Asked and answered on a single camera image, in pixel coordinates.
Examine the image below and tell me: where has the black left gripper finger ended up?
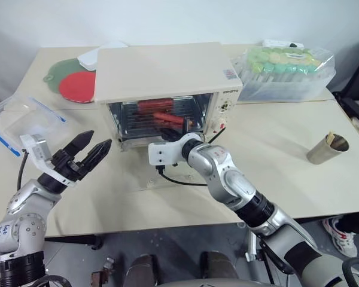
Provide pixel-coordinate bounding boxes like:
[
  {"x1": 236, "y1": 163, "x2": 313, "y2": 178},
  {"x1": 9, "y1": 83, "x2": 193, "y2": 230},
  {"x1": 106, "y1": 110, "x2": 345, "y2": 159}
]
[
  {"x1": 61, "y1": 130, "x2": 95, "y2": 158},
  {"x1": 77, "y1": 139, "x2": 112, "y2": 177}
]

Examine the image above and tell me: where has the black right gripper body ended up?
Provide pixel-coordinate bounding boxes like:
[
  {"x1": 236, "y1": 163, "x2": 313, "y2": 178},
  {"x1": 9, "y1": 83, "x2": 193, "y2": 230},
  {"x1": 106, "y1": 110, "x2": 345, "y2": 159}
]
[{"x1": 160, "y1": 127, "x2": 184, "y2": 142}]

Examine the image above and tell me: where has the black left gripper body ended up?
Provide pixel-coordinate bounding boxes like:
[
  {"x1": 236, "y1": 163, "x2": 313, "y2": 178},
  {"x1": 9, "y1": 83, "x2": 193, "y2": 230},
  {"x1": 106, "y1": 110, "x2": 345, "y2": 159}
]
[{"x1": 49, "y1": 148, "x2": 90, "y2": 183}]

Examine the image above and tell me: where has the cream toaster oven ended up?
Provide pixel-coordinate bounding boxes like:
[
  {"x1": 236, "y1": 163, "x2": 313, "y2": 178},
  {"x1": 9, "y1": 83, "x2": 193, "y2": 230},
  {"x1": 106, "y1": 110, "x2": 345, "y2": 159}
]
[{"x1": 95, "y1": 41, "x2": 244, "y2": 190}]

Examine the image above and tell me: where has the red sausage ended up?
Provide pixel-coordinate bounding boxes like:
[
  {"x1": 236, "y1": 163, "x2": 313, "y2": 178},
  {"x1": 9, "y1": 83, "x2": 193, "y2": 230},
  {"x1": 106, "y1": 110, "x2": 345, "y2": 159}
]
[
  {"x1": 153, "y1": 111, "x2": 185, "y2": 129},
  {"x1": 137, "y1": 99, "x2": 175, "y2": 114}
]

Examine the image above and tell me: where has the clear blue-sealed zip bag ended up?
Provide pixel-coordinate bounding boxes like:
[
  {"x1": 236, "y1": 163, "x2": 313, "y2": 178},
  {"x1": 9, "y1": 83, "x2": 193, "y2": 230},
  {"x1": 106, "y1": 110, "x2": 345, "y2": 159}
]
[
  {"x1": 4, "y1": 95, "x2": 67, "y2": 143},
  {"x1": 0, "y1": 100, "x2": 22, "y2": 158}
]

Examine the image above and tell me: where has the red round mat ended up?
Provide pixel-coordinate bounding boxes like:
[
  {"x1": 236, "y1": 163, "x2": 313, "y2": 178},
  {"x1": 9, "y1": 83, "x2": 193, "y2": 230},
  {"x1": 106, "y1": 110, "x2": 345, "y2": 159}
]
[{"x1": 59, "y1": 71, "x2": 98, "y2": 105}]

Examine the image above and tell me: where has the green round mat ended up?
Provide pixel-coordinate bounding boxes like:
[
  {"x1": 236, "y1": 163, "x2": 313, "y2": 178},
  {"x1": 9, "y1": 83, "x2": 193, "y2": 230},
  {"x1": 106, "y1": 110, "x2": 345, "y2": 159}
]
[{"x1": 42, "y1": 57, "x2": 88, "y2": 94}]

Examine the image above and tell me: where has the black table caster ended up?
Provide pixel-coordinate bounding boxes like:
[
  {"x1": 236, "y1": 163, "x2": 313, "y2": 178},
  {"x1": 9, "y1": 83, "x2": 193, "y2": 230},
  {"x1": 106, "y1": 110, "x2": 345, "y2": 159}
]
[{"x1": 90, "y1": 234, "x2": 104, "y2": 251}]

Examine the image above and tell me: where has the white flat plastic box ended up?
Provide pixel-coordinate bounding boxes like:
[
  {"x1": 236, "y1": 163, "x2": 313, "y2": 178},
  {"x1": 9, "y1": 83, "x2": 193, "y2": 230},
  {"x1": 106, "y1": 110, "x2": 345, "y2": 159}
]
[{"x1": 77, "y1": 39, "x2": 130, "y2": 72}]

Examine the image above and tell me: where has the bag of test tubes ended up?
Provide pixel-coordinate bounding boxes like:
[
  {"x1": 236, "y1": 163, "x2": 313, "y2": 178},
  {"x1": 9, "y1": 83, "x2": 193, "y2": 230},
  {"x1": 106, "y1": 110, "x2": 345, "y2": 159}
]
[{"x1": 229, "y1": 44, "x2": 337, "y2": 105}]

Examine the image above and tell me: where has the white power strip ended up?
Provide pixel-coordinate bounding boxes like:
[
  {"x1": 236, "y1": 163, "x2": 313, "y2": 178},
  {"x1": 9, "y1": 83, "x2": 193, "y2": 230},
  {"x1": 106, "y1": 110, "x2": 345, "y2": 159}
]
[{"x1": 261, "y1": 38, "x2": 306, "y2": 49}]

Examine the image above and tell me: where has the dark rounded shape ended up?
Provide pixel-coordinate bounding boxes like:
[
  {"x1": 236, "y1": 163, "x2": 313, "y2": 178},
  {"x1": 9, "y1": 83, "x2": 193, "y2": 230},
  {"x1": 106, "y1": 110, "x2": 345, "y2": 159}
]
[
  {"x1": 127, "y1": 254, "x2": 162, "y2": 287},
  {"x1": 199, "y1": 251, "x2": 239, "y2": 287}
]

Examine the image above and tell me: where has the metal cup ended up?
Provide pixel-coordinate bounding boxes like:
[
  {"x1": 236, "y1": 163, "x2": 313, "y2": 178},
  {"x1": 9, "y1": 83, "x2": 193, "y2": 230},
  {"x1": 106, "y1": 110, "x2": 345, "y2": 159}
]
[{"x1": 306, "y1": 131, "x2": 351, "y2": 166}]

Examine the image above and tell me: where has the white red sneaker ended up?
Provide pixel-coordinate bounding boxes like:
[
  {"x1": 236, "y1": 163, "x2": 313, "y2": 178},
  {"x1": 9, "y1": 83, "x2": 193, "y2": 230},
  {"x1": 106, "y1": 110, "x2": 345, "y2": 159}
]
[{"x1": 322, "y1": 217, "x2": 358, "y2": 257}]

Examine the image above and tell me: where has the dark trouser leg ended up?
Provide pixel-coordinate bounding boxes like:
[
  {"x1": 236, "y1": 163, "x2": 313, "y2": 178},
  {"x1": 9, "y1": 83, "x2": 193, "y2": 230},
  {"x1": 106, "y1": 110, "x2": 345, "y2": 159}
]
[{"x1": 337, "y1": 212, "x2": 359, "y2": 237}]

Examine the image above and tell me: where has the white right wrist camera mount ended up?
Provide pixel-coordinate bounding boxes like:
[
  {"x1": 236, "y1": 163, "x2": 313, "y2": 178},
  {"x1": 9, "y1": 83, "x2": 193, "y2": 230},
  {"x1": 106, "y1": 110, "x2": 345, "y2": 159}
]
[{"x1": 147, "y1": 133, "x2": 205, "y2": 166}]

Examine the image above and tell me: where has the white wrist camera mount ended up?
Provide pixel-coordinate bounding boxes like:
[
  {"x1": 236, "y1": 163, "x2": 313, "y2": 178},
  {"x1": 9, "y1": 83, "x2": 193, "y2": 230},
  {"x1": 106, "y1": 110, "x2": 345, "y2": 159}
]
[
  {"x1": 19, "y1": 133, "x2": 78, "y2": 188},
  {"x1": 147, "y1": 133, "x2": 205, "y2": 166}
]

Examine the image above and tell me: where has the black oven power cable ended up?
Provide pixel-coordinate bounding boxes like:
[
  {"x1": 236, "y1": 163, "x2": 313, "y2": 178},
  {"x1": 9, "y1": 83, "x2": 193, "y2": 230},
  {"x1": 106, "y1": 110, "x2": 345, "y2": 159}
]
[{"x1": 208, "y1": 126, "x2": 227, "y2": 145}]

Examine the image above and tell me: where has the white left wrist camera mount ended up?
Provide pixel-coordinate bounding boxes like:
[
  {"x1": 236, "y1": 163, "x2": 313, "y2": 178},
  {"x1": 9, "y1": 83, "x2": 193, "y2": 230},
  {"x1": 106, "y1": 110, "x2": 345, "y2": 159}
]
[{"x1": 19, "y1": 133, "x2": 78, "y2": 188}]

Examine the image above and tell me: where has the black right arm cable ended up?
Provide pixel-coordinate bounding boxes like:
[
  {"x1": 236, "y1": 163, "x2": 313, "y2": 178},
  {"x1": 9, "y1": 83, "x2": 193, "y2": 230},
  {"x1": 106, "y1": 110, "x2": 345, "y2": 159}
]
[{"x1": 154, "y1": 163, "x2": 209, "y2": 187}]

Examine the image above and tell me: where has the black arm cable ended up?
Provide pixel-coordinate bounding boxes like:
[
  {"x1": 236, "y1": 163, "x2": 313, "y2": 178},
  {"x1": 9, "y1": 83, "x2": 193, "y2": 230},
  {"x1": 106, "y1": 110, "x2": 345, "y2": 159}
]
[
  {"x1": 16, "y1": 150, "x2": 30, "y2": 191},
  {"x1": 154, "y1": 163, "x2": 209, "y2": 187}
]

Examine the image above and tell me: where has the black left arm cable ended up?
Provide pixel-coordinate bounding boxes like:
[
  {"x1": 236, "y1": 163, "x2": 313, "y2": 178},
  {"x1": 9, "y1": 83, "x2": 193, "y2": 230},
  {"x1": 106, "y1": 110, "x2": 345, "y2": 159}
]
[{"x1": 16, "y1": 150, "x2": 30, "y2": 191}]

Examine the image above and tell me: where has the white table bracket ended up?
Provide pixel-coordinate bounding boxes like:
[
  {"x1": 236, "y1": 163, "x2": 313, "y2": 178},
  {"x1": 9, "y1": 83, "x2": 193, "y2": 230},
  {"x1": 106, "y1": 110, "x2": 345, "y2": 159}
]
[{"x1": 245, "y1": 232, "x2": 264, "y2": 262}]

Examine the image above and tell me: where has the black chair frame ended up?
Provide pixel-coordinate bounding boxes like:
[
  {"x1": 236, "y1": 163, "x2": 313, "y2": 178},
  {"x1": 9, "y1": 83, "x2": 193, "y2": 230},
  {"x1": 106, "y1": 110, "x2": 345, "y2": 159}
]
[{"x1": 331, "y1": 49, "x2": 359, "y2": 134}]

